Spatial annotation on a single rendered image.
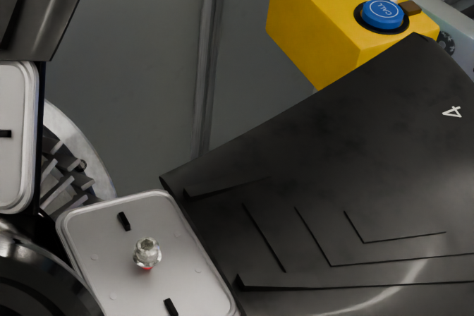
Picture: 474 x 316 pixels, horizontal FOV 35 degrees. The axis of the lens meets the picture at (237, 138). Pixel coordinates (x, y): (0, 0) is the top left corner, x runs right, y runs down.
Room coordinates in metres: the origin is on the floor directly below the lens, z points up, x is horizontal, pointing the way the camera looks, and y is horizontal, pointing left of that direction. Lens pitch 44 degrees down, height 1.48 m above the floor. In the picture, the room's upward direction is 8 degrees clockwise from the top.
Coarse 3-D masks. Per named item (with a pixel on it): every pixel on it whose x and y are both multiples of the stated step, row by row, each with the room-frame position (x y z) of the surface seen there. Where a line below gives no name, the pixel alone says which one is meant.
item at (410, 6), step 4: (412, 0) 0.65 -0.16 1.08; (400, 4) 0.64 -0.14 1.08; (404, 4) 0.64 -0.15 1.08; (408, 4) 0.64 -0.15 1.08; (412, 4) 0.64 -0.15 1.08; (416, 4) 0.64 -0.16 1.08; (404, 8) 0.63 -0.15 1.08; (408, 8) 0.63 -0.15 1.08; (412, 8) 0.63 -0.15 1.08; (416, 8) 0.63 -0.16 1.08; (420, 8) 0.64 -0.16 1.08; (404, 12) 0.63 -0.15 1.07; (408, 12) 0.63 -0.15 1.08; (412, 12) 0.63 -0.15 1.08; (416, 12) 0.63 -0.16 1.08; (420, 12) 0.64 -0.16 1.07
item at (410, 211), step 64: (384, 64) 0.39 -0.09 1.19; (448, 64) 0.40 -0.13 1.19; (256, 128) 0.32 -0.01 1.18; (320, 128) 0.33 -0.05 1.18; (384, 128) 0.34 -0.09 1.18; (192, 192) 0.26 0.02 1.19; (256, 192) 0.27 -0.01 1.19; (320, 192) 0.28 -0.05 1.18; (384, 192) 0.29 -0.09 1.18; (448, 192) 0.30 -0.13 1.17; (256, 256) 0.23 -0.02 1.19; (320, 256) 0.23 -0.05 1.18; (384, 256) 0.24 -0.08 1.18; (448, 256) 0.26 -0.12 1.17
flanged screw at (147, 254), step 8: (144, 240) 0.21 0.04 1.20; (152, 240) 0.21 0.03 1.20; (136, 248) 0.21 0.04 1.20; (144, 248) 0.21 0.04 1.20; (152, 248) 0.21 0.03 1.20; (136, 256) 0.21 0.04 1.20; (144, 256) 0.21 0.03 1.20; (152, 256) 0.21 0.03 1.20; (160, 256) 0.21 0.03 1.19; (136, 264) 0.21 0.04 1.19; (144, 264) 0.21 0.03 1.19; (152, 264) 0.21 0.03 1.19
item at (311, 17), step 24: (288, 0) 0.66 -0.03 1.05; (312, 0) 0.64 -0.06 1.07; (336, 0) 0.64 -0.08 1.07; (360, 0) 0.65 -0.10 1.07; (408, 0) 0.66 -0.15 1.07; (288, 24) 0.66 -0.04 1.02; (312, 24) 0.63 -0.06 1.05; (336, 24) 0.60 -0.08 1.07; (360, 24) 0.60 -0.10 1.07; (408, 24) 0.61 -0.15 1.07; (432, 24) 0.62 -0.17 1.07; (288, 48) 0.65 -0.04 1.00; (312, 48) 0.62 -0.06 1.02; (336, 48) 0.59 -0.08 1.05; (360, 48) 0.57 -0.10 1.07; (384, 48) 0.58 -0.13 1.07; (312, 72) 0.61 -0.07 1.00; (336, 72) 0.58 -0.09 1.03
